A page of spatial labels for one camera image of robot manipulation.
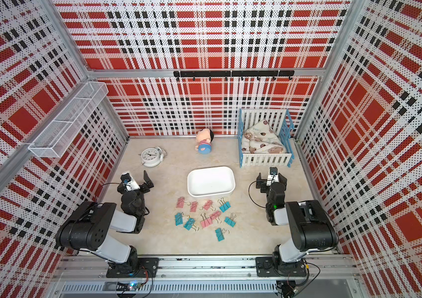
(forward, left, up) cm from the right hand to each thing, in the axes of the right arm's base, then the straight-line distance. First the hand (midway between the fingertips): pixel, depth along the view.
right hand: (272, 172), depth 92 cm
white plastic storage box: (0, +31, -8) cm, 32 cm away
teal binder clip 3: (-23, +40, -6) cm, 47 cm away
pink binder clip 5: (-18, +29, -8) cm, 35 cm away
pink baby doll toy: (+28, +36, -2) cm, 46 cm away
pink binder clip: (-15, +39, -7) cm, 43 cm away
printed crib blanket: (+31, +1, -8) cm, 32 cm away
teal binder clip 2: (-14, +24, -7) cm, 29 cm away
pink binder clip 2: (-13, +32, -8) cm, 36 cm away
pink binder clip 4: (-22, +33, -7) cm, 40 cm away
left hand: (-2, +65, +4) cm, 66 cm away
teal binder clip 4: (-22, +22, -8) cm, 32 cm away
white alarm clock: (+14, +66, -4) cm, 67 cm away
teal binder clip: (-21, +46, -7) cm, 51 cm away
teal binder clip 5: (-27, +27, -8) cm, 39 cm away
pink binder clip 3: (-12, +46, -7) cm, 48 cm away
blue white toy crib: (+37, -13, -2) cm, 39 cm away
